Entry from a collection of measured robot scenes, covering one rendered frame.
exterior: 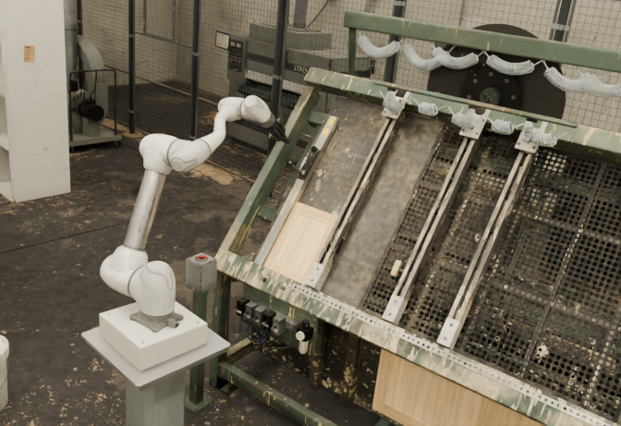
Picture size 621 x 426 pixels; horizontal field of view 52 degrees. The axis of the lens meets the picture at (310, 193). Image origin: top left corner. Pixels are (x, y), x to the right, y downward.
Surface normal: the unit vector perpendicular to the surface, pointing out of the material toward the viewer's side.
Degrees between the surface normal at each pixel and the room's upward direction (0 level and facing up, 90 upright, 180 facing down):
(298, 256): 51
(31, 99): 90
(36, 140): 90
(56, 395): 0
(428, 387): 90
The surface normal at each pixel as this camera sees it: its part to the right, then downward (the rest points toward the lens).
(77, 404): 0.10, -0.93
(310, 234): -0.40, -0.40
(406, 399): -0.59, 0.23
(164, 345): 0.71, 0.31
